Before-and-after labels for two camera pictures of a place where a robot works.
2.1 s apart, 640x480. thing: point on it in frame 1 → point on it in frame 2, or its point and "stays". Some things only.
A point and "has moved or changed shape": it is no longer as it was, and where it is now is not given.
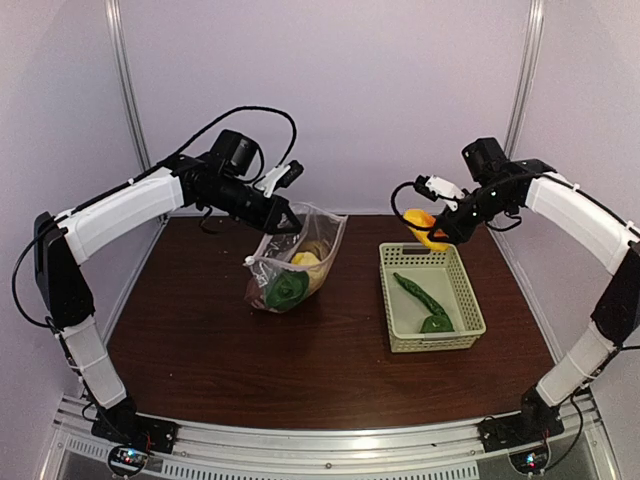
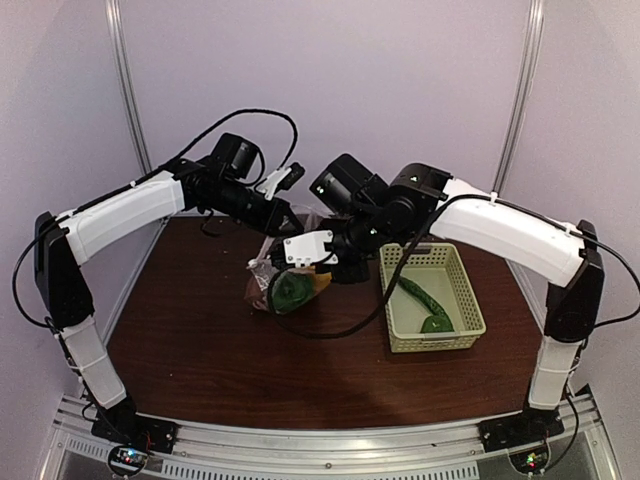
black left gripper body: x=229 y=199 stays
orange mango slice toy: x=420 y=218 has moved or changed shape
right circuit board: x=532 y=461 stays
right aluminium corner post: x=530 y=49 stays
